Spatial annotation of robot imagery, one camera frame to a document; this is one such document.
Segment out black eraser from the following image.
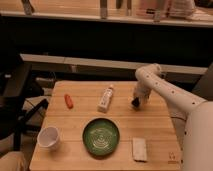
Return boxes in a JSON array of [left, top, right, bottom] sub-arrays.
[[131, 98, 140, 108]]

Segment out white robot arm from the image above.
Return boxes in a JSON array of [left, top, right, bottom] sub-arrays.
[[132, 63, 213, 171]]

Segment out green ceramic plate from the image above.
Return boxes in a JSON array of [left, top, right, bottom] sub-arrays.
[[82, 118, 120, 157]]

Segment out white ceramic cup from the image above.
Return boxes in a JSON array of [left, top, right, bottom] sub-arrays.
[[37, 127, 60, 150]]

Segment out white glue bottle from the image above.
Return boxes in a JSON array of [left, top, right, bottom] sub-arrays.
[[97, 85, 114, 113]]

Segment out white sponge block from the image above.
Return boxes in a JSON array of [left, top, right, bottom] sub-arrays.
[[132, 138, 147, 162]]

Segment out grey metal bench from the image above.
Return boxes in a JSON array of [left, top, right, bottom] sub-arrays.
[[21, 54, 207, 83]]

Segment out black office chair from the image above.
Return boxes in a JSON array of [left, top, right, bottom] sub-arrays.
[[0, 64, 48, 151]]

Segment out black cable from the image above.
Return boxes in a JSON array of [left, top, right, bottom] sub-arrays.
[[171, 115, 186, 123]]

